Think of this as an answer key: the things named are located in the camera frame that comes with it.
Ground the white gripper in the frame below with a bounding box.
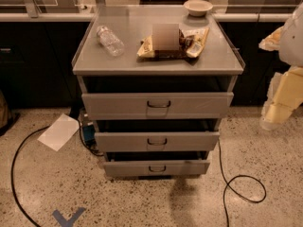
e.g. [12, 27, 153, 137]
[258, 26, 303, 131]

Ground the grey drawer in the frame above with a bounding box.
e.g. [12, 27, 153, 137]
[95, 131, 220, 152]
[103, 160, 210, 177]
[82, 93, 233, 120]

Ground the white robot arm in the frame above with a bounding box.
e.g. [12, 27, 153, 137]
[258, 4, 303, 131]

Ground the grey drawer cabinet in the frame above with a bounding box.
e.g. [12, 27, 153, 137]
[73, 6, 243, 163]

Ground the grey top drawer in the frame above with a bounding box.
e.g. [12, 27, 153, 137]
[82, 93, 233, 120]

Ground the grey bottom drawer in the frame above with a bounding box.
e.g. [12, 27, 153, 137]
[103, 160, 210, 177]

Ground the yellow snack bag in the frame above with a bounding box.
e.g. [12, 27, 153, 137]
[137, 27, 209, 59]

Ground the brown chip bag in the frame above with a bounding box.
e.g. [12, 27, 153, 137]
[154, 30, 194, 59]

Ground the white bowl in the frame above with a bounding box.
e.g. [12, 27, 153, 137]
[184, 0, 213, 17]

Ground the clear plastic bottle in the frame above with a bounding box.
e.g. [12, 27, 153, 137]
[97, 26, 125, 57]

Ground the blue box behind cabinet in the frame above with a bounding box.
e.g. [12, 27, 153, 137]
[81, 112, 96, 146]

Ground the white paper sheet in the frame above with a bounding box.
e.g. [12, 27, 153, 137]
[38, 114, 79, 151]

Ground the black cable right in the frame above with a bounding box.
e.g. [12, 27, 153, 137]
[217, 139, 268, 227]

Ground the black cable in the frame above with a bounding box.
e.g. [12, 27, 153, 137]
[217, 139, 268, 227]
[10, 125, 51, 227]

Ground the black cable left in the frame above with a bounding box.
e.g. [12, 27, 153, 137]
[10, 125, 51, 227]

